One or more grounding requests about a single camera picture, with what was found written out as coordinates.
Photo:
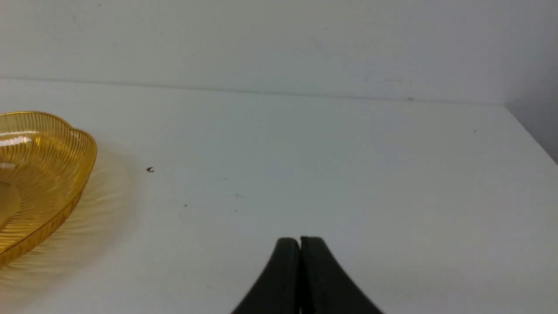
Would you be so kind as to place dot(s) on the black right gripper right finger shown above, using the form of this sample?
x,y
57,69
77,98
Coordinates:
x,y
324,287

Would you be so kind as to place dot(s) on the amber plastic fruit plate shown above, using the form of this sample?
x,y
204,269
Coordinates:
x,y
45,165

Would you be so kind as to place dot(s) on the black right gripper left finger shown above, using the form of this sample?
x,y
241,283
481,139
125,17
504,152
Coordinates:
x,y
274,291

